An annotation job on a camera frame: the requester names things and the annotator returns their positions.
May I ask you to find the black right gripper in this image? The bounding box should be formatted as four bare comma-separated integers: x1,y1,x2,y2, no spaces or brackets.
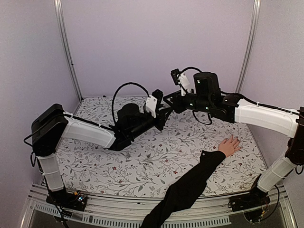
164,90,211,114

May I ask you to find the black sleeved forearm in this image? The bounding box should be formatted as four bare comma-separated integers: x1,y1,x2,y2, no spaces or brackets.
141,151,226,228

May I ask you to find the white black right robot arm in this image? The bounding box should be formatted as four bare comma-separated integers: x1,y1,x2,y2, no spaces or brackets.
163,69,304,207

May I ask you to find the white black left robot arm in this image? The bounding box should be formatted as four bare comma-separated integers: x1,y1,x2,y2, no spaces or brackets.
24,103,172,206

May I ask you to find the person's bare hand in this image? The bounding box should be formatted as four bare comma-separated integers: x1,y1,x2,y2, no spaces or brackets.
218,135,241,158

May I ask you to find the floral patterned table mat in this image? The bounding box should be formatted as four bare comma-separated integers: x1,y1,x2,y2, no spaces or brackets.
56,111,266,198

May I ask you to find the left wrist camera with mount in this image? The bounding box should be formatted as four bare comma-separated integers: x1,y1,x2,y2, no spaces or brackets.
143,89,163,118

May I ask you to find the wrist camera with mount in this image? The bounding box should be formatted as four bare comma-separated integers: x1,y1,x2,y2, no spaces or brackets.
171,69,194,96
143,89,163,118

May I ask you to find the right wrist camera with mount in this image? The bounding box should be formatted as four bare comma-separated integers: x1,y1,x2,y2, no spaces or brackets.
171,69,194,96

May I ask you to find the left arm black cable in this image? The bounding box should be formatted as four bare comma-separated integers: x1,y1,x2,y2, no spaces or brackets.
111,82,150,126

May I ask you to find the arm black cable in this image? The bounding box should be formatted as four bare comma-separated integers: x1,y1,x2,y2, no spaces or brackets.
111,82,150,126
180,66,213,126

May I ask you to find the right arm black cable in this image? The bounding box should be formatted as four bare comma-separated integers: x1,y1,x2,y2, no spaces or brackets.
180,66,213,126

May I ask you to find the left aluminium frame post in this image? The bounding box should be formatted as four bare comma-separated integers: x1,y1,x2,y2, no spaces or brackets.
54,0,83,101

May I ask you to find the aluminium frame post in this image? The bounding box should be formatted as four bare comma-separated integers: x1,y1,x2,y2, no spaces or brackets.
235,0,261,93
54,0,83,101

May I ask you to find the aluminium front rail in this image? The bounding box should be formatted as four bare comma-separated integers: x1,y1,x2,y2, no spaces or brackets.
20,184,298,228

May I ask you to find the right aluminium frame post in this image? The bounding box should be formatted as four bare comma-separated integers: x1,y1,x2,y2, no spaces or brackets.
235,0,261,93

